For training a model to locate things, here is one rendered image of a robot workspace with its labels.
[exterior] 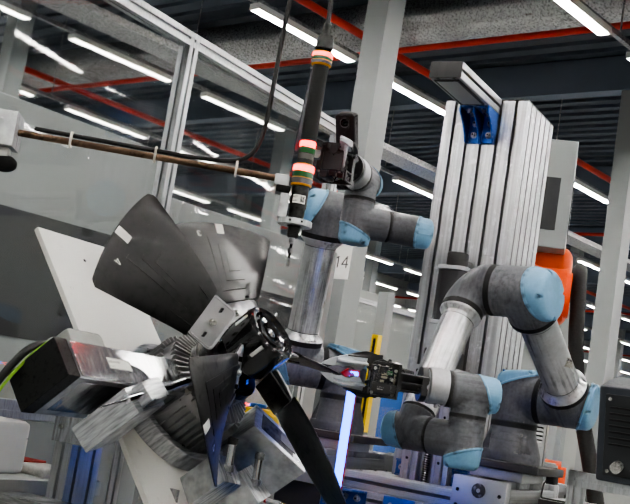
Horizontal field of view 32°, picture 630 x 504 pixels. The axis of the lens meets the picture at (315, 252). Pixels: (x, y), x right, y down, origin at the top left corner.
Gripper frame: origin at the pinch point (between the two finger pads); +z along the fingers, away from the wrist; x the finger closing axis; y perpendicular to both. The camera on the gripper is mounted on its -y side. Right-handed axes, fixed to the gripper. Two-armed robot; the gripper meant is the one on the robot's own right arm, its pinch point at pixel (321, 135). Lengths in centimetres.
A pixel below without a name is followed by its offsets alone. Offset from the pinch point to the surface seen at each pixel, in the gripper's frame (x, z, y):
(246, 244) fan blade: 12.6, 0.3, 24.8
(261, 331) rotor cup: -2.7, 19.9, 43.6
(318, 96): -1.1, 7.4, -6.1
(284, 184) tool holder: 2.4, 9.0, 13.0
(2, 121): 53, 35, 11
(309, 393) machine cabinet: 166, -456, 52
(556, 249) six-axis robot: 12, -396, -48
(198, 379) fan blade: -6, 48, 54
